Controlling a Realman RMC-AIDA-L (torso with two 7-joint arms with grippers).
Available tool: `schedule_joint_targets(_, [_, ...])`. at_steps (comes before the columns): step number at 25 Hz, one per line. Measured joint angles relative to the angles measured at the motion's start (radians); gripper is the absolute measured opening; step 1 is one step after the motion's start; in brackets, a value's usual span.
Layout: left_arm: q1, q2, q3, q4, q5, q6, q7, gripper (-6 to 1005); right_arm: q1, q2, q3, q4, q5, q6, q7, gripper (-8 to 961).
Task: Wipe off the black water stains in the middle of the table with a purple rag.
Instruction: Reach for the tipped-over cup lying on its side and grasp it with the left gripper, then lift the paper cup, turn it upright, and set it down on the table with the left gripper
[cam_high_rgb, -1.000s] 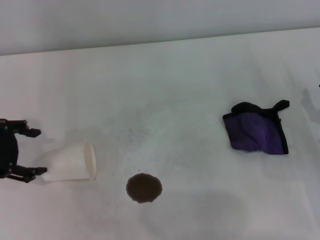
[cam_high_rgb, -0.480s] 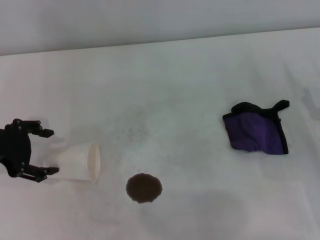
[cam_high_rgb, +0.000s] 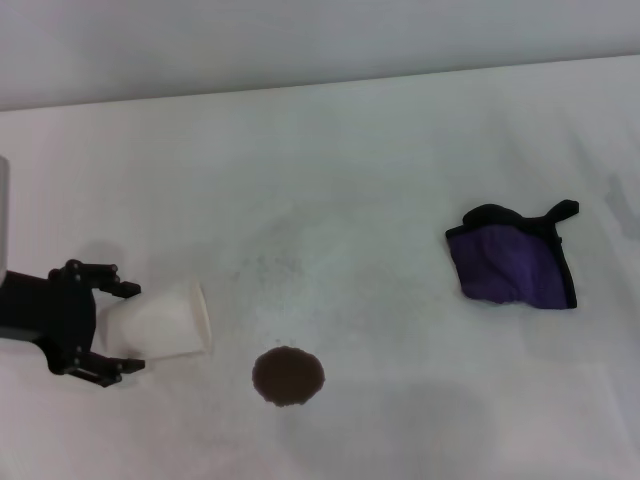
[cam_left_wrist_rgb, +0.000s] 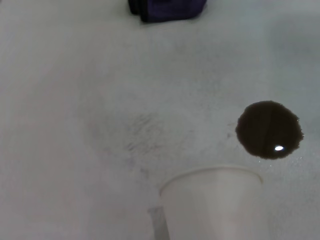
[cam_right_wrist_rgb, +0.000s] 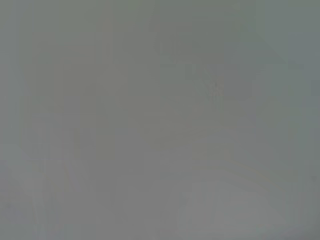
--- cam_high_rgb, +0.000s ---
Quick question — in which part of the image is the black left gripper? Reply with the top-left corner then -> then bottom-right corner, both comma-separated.
0,258 -> 147,389

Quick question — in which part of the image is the white paper cup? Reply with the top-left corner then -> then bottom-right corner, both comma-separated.
102,279 -> 212,361

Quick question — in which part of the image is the purple rag with black trim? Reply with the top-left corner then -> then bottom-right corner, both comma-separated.
444,198 -> 581,311

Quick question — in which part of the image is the black water stain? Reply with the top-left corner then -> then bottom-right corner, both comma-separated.
251,345 -> 326,408

